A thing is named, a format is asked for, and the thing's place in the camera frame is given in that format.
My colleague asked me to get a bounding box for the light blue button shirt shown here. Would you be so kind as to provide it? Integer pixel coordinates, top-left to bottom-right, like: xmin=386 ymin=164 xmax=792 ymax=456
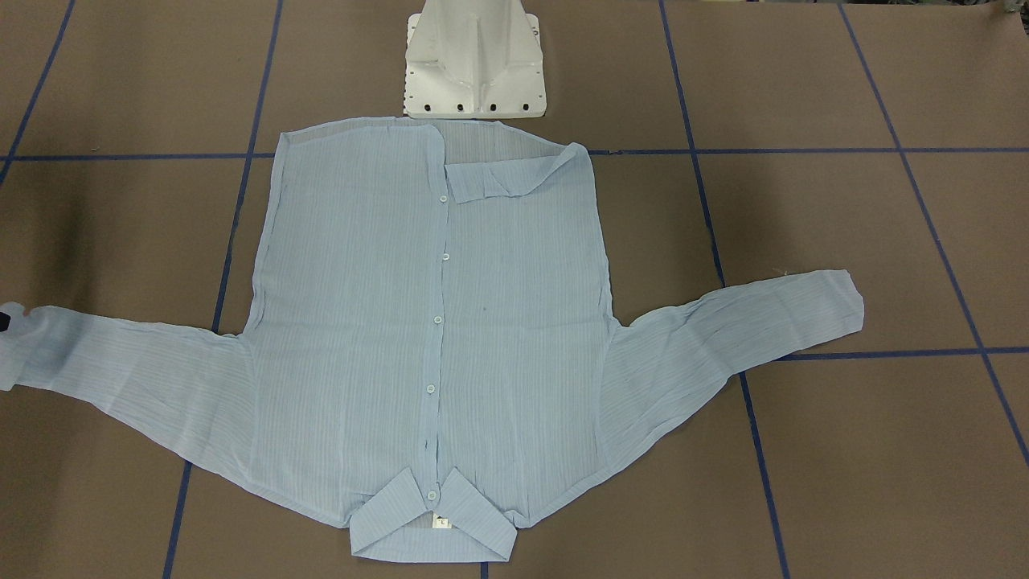
xmin=2 ymin=117 xmax=864 ymax=563

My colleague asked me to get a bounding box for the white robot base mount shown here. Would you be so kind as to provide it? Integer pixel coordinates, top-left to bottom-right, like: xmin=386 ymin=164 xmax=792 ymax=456
xmin=402 ymin=1 xmax=547 ymax=120

